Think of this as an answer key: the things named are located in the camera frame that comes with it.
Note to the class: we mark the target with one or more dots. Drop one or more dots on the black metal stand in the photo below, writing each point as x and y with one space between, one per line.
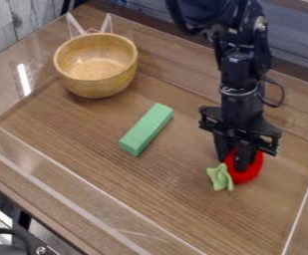
40 241

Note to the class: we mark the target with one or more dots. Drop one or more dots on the green rectangular block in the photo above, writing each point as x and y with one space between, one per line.
145 129

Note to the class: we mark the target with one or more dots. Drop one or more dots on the red plush strawberry toy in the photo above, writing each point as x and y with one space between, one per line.
225 176

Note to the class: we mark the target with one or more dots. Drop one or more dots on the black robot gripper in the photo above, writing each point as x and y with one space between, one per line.
238 125

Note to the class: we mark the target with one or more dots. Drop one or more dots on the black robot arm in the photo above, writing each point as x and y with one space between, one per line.
234 26

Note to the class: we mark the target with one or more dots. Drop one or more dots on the wooden bowl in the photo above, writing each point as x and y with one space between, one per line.
97 64

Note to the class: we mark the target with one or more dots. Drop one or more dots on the clear acrylic tray wall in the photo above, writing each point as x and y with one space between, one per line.
118 204

